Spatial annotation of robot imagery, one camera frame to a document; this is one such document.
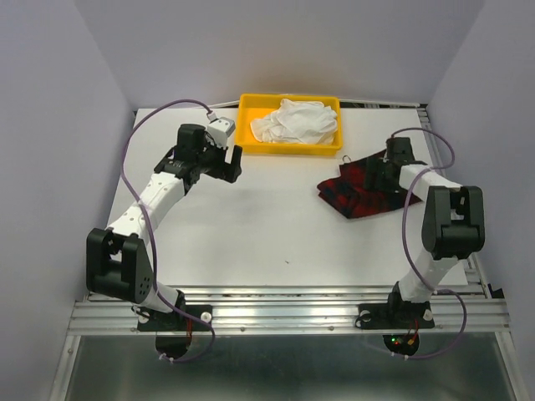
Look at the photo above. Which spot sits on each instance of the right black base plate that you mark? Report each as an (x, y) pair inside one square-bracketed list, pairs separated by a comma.
[(382, 316)]

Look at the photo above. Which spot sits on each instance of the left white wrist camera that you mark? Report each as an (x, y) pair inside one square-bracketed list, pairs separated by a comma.
[(219, 131)]

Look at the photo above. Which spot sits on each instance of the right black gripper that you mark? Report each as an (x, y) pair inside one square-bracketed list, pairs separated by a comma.
[(374, 164)]

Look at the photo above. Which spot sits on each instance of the aluminium rail frame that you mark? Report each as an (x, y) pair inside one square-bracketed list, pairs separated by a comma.
[(285, 275)]

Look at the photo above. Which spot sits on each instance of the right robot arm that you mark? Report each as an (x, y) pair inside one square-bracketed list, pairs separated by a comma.
[(452, 229)]

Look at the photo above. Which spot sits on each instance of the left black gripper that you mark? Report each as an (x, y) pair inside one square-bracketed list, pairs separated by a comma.
[(225, 171)]

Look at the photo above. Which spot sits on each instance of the white skirt in bin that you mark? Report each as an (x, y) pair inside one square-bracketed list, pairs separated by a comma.
[(297, 122)]

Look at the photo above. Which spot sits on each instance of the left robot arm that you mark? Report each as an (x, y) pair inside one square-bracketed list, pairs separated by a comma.
[(118, 257)]

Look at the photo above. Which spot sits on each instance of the red plaid pleated skirt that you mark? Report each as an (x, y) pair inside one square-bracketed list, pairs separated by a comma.
[(347, 195)]

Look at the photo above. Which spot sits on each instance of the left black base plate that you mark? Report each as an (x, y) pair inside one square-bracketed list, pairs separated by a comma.
[(153, 321)]

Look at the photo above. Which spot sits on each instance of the yellow plastic bin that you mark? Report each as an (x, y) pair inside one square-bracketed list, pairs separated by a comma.
[(255, 106)]

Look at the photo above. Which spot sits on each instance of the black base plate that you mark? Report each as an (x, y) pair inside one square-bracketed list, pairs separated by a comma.
[(382, 316), (153, 321)]

